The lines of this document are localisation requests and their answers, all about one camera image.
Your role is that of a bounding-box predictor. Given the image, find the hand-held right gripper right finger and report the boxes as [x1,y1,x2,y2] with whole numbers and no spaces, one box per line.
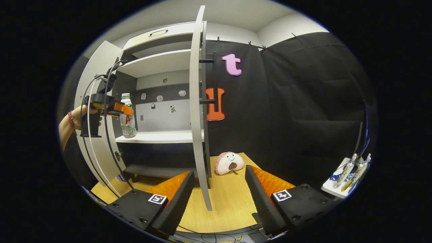
[245,165,338,237]

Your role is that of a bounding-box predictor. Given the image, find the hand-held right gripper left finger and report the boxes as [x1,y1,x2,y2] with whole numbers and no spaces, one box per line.
[107,170,195,237]

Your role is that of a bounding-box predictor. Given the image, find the clear plastic drink bottle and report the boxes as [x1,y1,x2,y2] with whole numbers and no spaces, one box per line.
[120,93,137,138]

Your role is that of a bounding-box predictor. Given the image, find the white cabinet door round stickers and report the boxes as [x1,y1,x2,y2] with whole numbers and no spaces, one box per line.
[189,5,213,211]

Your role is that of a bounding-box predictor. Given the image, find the white open-front cabinet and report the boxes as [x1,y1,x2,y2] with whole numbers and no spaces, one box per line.
[111,21,212,179]

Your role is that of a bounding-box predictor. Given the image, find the white cabinet shelf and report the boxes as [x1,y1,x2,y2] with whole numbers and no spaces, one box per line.
[118,49,203,79]
[116,130,205,144]

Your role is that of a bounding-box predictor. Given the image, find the pink plush toy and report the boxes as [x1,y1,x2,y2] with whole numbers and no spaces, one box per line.
[215,152,244,175]

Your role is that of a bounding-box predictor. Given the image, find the white tray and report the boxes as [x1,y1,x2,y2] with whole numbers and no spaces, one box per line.
[321,154,372,199]

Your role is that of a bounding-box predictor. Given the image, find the white cabinet flap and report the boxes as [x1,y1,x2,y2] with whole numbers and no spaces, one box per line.
[122,22,206,51]

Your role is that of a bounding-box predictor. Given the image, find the white squeeze bottle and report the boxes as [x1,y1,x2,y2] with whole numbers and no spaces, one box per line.
[332,154,357,188]
[351,154,372,184]

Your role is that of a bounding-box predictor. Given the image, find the black backdrop cloth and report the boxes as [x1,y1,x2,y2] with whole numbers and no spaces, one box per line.
[204,32,375,189]

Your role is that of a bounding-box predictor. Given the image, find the black cable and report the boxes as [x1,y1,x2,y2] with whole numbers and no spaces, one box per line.
[103,60,135,191]

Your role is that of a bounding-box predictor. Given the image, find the red string bracelet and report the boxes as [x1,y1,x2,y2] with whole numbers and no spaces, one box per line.
[67,111,77,134]

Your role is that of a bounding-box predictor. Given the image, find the short black door handle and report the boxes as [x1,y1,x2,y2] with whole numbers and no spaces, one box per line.
[199,51,217,105]

